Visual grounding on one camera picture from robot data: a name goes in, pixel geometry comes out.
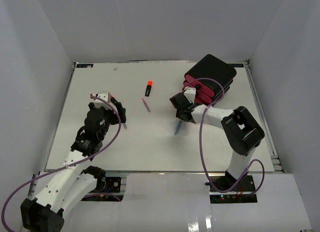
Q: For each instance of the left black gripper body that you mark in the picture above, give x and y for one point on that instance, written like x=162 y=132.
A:
x=110 y=118

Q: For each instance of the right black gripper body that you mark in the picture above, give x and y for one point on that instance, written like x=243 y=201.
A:
x=178 y=115

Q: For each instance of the blue slim highlighter pen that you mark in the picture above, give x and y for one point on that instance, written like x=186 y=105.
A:
x=178 y=127

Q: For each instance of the purple red-tip pen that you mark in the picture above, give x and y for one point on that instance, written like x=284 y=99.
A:
x=146 y=105

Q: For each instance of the black pink drawer organizer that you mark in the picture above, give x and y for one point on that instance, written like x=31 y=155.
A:
x=211 y=77

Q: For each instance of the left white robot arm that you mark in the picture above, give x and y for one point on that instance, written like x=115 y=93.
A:
x=47 y=210

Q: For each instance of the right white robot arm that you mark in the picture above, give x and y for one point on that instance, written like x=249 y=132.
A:
x=244 y=134

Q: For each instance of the pink cap black highlighter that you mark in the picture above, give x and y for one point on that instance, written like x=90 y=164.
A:
x=112 y=99

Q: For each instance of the orange cap black highlighter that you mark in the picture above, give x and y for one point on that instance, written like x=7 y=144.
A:
x=148 y=88

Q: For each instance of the dark blue table label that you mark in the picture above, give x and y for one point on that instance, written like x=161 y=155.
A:
x=85 y=65

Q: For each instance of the right dark table label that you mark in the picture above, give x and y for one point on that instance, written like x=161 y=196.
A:
x=237 y=65

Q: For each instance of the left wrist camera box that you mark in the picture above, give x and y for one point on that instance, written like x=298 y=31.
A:
x=102 y=98

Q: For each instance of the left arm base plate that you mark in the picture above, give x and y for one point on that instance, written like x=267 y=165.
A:
x=107 y=184

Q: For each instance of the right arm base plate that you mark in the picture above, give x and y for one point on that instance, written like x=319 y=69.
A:
x=223 y=183

